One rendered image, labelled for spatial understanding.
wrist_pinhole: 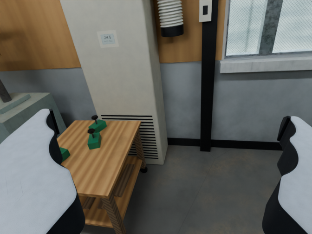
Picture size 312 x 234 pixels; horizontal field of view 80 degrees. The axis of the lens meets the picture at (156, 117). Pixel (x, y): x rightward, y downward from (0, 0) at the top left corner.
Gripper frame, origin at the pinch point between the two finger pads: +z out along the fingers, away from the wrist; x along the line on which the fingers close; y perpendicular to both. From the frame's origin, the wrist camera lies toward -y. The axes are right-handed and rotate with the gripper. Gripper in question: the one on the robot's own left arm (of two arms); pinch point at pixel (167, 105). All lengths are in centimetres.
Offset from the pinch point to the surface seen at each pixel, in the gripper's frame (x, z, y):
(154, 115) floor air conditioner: -2, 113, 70
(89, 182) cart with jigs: -34, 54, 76
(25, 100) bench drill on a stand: -110, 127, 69
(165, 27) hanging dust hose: 3, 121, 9
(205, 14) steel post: 29, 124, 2
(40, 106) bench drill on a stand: -97, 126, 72
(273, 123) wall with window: 99, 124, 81
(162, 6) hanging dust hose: 1, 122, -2
